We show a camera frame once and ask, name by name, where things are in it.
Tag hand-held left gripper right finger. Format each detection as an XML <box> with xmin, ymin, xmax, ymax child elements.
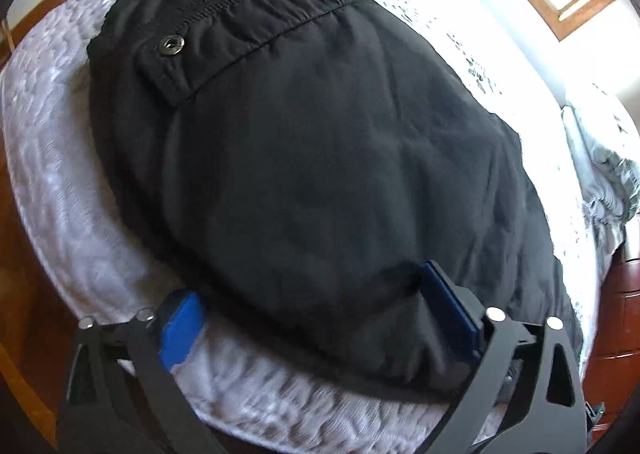
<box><xmin>419</xmin><ymin>260</ymin><xmax>590</xmax><ymax>454</ymax></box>

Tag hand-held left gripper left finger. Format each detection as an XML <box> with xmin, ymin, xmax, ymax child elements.
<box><xmin>56</xmin><ymin>288</ymin><xmax>227</xmax><ymax>454</ymax></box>

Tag red wooden nightstand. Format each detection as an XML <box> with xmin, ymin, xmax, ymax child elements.
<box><xmin>582</xmin><ymin>241</ymin><xmax>640</xmax><ymax>427</ymax></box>

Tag crumpled white-grey pillow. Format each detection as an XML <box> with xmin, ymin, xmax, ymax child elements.
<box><xmin>560</xmin><ymin>82</ymin><xmax>640</xmax><ymax>255</ymax></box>

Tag black pants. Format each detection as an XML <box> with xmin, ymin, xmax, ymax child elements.
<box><xmin>86</xmin><ymin>0</ymin><xmax>585</xmax><ymax>404</ymax></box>

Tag white quilted bed cover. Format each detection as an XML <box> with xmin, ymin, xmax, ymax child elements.
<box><xmin>0</xmin><ymin>0</ymin><xmax>612</xmax><ymax>454</ymax></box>

